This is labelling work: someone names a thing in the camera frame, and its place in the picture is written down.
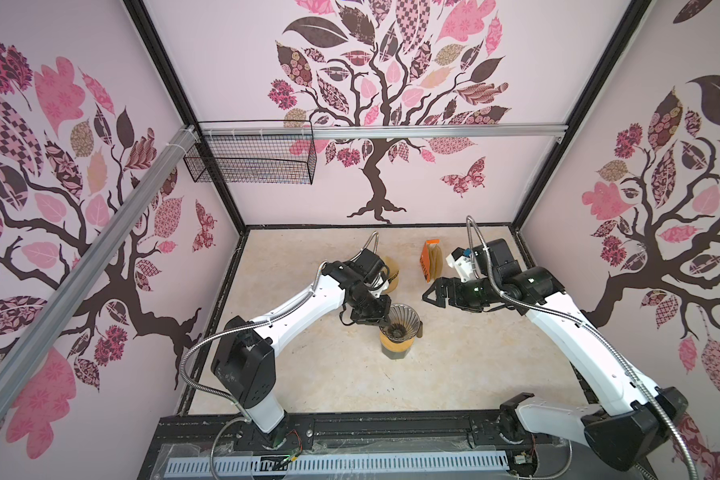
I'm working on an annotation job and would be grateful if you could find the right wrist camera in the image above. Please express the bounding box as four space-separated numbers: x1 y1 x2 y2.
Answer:
446 247 479 283

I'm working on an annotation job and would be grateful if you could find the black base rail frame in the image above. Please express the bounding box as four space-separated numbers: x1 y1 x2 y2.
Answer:
136 407 658 480

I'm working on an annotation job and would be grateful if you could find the black wire basket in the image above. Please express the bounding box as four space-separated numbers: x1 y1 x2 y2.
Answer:
184 120 317 185

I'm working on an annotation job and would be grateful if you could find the right arm metal conduit cable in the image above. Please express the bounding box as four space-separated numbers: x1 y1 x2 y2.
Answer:
464 215 700 480

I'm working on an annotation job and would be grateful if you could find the wooden dripper ring stand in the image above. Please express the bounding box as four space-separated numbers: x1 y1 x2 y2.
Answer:
383 278 399 294

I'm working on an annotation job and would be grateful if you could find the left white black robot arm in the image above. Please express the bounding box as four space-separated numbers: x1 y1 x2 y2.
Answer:
210 248 391 448

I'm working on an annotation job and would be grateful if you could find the aluminium rail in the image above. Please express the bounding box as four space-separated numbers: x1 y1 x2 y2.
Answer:
0 125 198 421
200 121 568 140

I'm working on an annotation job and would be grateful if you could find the aluminium rail back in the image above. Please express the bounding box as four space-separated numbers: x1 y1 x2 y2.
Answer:
200 121 568 140

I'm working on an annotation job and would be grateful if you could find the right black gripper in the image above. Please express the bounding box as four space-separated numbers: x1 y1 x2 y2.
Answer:
419 278 495 309

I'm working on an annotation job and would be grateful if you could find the white slotted cable duct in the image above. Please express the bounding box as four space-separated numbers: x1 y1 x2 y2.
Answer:
163 451 509 479

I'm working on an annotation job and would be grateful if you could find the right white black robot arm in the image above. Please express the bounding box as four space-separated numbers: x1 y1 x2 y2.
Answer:
422 240 697 477

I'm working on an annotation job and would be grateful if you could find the grey glass server with knob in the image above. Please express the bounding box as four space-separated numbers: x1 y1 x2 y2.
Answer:
380 325 423 360

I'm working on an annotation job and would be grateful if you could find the brown paper filter stack holder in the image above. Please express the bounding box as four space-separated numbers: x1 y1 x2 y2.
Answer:
420 239 443 283

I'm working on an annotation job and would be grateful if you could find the grey ribbed glass dripper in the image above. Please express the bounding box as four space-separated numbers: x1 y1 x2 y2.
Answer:
380 304 423 333

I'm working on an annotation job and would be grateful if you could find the aluminium rail left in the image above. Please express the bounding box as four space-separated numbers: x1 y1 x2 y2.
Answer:
0 125 198 421

